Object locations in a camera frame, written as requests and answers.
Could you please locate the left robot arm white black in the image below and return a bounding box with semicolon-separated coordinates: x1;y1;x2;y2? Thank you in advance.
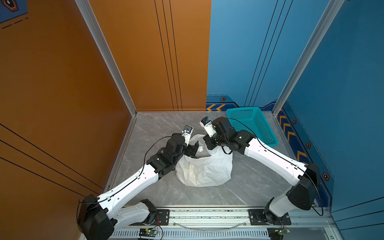
77;133;199;240

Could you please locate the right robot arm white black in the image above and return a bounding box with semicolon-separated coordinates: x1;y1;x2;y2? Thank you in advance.
204;130;320;225

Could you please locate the aluminium corner post right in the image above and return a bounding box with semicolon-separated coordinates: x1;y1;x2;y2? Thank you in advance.
272;0;345;117

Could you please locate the green circuit board left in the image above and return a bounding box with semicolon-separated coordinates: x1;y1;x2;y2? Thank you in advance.
138;229;159;240

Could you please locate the aluminium corner post left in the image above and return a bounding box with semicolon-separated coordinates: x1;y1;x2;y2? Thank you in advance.
74;0;138;116

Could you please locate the white plastic bag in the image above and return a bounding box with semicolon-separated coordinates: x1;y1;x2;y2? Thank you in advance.
176;134;233;187

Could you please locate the aluminium corner post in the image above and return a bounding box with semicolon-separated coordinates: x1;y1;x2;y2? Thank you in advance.
74;0;138;116
272;0;345;117

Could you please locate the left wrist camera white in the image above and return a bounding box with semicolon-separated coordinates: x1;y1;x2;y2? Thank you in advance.
181;125;194;146

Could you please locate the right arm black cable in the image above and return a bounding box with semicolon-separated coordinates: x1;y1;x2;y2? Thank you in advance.
220;117;325;217

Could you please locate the circuit board right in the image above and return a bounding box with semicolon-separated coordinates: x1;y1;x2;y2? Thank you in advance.
274;229;291;240

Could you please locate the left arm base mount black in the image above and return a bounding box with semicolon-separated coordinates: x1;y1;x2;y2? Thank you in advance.
143;209;170;226

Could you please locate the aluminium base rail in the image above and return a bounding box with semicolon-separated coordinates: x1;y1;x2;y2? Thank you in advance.
107;207;343;240

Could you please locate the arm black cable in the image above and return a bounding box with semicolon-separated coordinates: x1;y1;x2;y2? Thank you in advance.
76;135;173;217
220;117;325;217

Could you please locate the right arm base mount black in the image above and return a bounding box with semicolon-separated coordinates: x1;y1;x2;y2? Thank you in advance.
248;209;292;226

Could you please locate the teal plastic basket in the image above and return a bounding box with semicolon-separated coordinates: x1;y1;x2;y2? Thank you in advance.
226;107;278;147

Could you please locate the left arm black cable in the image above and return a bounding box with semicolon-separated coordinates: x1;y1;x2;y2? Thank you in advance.
76;135;173;217

